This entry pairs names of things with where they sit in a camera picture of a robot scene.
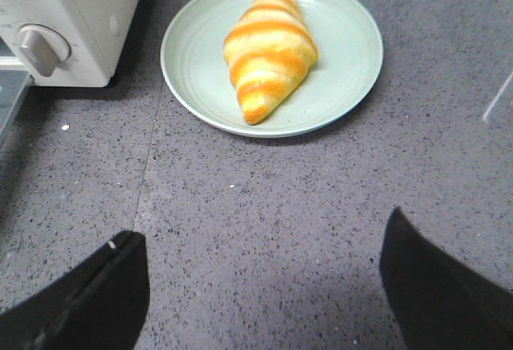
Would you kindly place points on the open glass oven door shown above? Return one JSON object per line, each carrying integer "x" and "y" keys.
{"x": 15, "y": 82}

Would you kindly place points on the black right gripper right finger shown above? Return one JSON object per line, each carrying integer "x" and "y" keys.
{"x": 438, "y": 302}

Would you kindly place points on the lower grey oven knob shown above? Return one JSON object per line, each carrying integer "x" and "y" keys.
{"x": 45, "y": 49}

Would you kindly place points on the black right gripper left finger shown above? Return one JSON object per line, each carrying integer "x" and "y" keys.
{"x": 100, "y": 304}

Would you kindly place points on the white toaster oven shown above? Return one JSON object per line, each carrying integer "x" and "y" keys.
{"x": 95, "y": 29}

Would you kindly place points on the light green round plate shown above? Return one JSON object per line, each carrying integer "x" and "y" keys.
{"x": 350, "y": 59}

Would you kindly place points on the orange striped croissant bread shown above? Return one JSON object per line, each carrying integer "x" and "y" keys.
{"x": 269, "y": 53}

